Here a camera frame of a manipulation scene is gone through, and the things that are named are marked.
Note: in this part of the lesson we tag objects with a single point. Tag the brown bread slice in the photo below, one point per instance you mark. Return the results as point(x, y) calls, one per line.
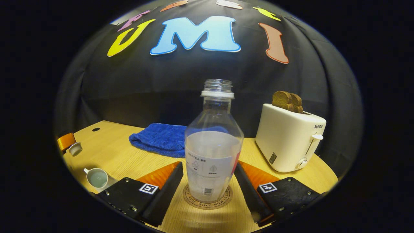
point(298, 103)
point(282, 101)

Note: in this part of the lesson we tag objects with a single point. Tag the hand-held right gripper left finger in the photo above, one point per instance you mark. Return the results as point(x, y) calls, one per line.
point(166, 194)

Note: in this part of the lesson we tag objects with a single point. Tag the clear plastic water bottle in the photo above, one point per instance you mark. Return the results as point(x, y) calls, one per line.
point(213, 152)

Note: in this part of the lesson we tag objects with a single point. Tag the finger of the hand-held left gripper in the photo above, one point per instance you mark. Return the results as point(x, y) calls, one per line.
point(66, 140)

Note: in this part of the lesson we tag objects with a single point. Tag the cream white toaster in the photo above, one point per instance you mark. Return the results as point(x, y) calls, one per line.
point(288, 139)

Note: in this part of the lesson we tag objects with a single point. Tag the round wooden coaster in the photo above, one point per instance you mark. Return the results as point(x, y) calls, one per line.
point(190, 200)

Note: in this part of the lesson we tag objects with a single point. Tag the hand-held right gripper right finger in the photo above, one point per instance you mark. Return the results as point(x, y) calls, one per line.
point(247, 194)

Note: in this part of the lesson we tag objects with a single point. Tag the blue folded towel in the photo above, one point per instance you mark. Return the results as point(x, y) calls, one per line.
point(158, 139)

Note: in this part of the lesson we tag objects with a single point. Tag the black backdrop cloth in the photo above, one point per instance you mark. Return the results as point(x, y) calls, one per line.
point(129, 90)

